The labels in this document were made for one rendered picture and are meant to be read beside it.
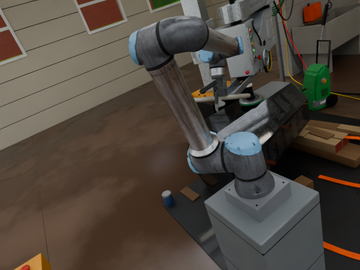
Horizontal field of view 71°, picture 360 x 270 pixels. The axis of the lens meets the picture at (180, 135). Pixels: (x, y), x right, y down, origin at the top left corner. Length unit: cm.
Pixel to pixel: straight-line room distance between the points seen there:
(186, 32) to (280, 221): 87
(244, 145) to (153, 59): 52
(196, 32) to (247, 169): 61
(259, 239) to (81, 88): 720
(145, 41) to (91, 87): 711
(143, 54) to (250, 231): 85
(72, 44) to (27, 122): 244
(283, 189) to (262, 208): 14
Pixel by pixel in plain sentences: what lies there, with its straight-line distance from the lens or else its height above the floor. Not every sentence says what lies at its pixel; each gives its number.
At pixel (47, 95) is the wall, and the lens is 783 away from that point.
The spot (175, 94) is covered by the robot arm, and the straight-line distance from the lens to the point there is 97.
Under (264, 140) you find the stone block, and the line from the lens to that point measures 225.
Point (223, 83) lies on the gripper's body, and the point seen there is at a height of 131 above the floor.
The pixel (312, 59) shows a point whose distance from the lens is 531.
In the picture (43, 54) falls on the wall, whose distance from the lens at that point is 779.
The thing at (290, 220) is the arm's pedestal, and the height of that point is 84.
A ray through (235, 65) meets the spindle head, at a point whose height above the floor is 121.
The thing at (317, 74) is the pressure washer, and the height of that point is 51.
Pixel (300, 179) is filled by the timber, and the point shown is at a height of 14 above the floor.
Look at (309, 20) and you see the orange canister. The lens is 541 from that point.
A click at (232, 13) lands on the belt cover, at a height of 162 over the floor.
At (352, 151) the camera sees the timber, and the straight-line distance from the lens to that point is 292.
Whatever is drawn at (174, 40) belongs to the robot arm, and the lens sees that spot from 86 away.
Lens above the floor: 177
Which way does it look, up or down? 26 degrees down
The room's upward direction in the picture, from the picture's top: 19 degrees counter-clockwise
